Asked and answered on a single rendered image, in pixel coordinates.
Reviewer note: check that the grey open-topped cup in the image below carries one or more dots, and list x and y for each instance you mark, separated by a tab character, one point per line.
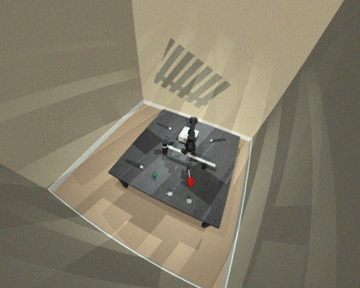
168	146

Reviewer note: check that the black post with cap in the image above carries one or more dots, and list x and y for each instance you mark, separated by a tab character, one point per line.
164	144

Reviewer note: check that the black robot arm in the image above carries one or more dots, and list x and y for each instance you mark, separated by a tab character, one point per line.
191	135

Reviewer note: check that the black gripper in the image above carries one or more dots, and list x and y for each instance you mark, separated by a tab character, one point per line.
184	150

